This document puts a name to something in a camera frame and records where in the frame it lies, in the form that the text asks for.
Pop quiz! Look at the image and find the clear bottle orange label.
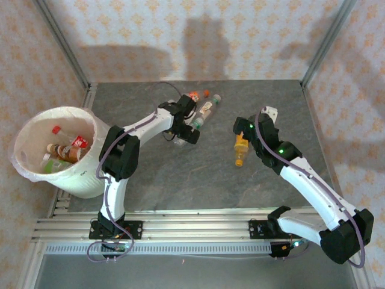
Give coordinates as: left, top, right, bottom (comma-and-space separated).
185, 89, 211, 102

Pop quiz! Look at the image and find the clear bottle white label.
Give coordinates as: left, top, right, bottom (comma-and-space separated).
196, 93, 223, 122

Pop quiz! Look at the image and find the yellow juice bottle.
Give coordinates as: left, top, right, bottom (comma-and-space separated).
234, 133, 250, 167

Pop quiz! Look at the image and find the red label cola bottle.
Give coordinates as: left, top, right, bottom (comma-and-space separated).
51, 125, 90, 150

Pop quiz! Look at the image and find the white plastic bin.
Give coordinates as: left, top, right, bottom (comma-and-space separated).
13, 104, 109, 199

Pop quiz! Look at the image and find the clear plastic bin liner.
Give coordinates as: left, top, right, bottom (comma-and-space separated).
8, 104, 109, 184

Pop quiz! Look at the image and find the grey metal panel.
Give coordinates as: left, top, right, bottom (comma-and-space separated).
32, 254, 360, 289

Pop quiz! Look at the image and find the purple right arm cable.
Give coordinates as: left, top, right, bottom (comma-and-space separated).
254, 105, 367, 269

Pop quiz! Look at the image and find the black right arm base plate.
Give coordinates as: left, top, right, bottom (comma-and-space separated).
248, 219, 273, 241

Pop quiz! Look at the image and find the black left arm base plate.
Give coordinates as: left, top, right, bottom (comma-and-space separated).
89, 220, 144, 241

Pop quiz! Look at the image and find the aluminium frame post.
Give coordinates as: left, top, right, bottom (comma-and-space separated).
300, 0, 358, 89
32, 0, 91, 91

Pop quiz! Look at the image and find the grey slotted cable duct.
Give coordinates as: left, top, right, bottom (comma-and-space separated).
45, 242, 273, 256

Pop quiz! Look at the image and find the aluminium lower frame bar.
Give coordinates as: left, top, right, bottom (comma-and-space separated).
348, 258, 378, 289
16, 240, 46, 289

